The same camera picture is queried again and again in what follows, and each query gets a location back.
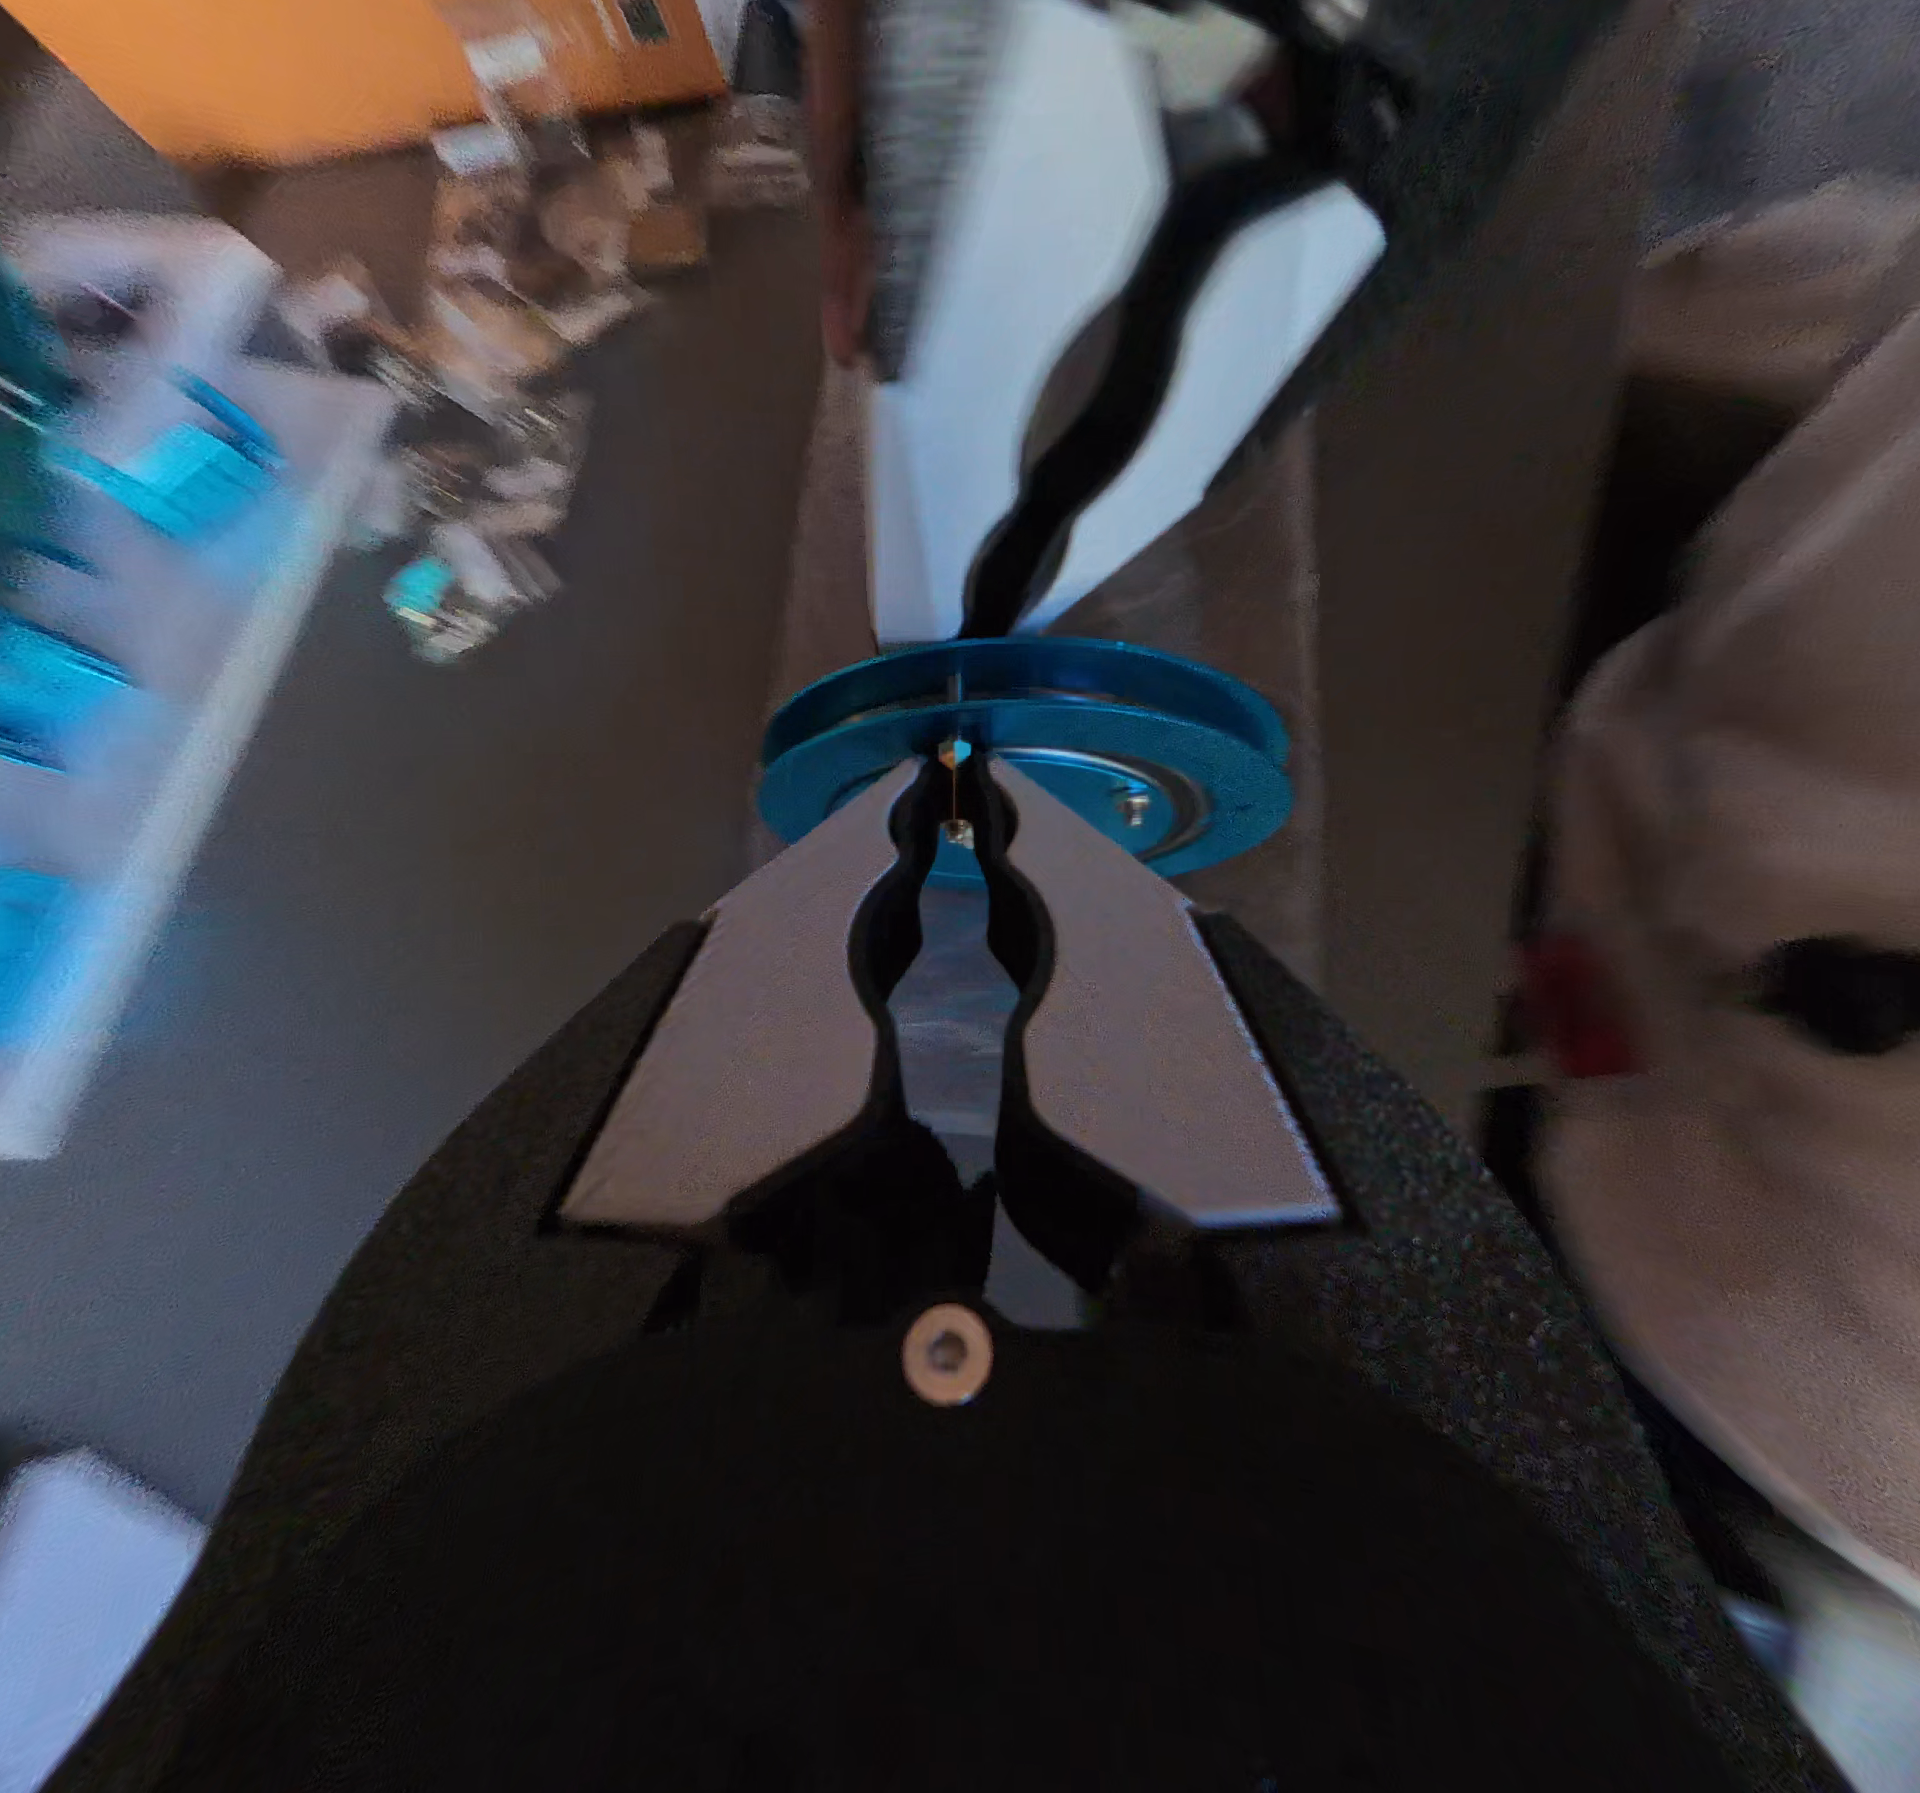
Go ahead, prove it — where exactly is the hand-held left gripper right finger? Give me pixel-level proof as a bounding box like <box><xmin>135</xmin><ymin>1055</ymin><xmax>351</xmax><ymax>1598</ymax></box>
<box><xmin>973</xmin><ymin>754</ymin><xmax>1342</xmax><ymax>1295</ymax></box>

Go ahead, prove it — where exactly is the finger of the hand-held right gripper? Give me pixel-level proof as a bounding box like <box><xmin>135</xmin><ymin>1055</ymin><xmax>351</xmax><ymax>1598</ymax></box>
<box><xmin>866</xmin><ymin>0</ymin><xmax>1176</xmax><ymax>642</ymax></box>
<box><xmin>963</xmin><ymin>176</ymin><xmax>1391</xmax><ymax>642</ymax></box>

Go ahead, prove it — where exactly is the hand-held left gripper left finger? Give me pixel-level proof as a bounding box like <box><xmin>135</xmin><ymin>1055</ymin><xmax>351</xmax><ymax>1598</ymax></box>
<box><xmin>558</xmin><ymin>754</ymin><xmax>1000</xmax><ymax>1327</ymax></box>

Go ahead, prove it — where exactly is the blue round turntable base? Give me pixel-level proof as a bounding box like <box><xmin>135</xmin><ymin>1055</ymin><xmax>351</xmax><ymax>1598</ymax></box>
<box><xmin>755</xmin><ymin>639</ymin><xmax>1296</xmax><ymax>894</ymax></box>

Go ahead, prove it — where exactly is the grey desk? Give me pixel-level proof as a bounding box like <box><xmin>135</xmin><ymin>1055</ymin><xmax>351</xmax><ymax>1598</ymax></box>
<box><xmin>0</xmin><ymin>9</ymin><xmax>1652</xmax><ymax>1793</ymax></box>

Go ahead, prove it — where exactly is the person's right hand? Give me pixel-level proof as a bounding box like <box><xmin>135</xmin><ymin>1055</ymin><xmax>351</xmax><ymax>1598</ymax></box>
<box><xmin>779</xmin><ymin>0</ymin><xmax>888</xmax><ymax>373</ymax></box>

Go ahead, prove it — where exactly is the bag of black parts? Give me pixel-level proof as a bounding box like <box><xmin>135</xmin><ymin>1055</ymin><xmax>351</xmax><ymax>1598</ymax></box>
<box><xmin>734</xmin><ymin>0</ymin><xmax>819</xmax><ymax>101</ymax></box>

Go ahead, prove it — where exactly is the pile of small screw bags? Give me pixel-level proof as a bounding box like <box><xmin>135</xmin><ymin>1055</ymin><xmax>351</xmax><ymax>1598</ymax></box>
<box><xmin>275</xmin><ymin>9</ymin><xmax>841</xmax><ymax>662</ymax></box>

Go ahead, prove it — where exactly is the white foam sheet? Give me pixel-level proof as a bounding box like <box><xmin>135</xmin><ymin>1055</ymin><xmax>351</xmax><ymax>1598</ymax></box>
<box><xmin>0</xmin><ymin>218</ymin><xmax>407</xmax><ymax>1165</ymax></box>

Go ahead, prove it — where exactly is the orange and white cardboard box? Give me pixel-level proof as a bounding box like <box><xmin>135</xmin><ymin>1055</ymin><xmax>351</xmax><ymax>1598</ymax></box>
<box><xmin>0</xmin><ymin>0</ymin><xmax>729</xmax><ymax>167</ymax></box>

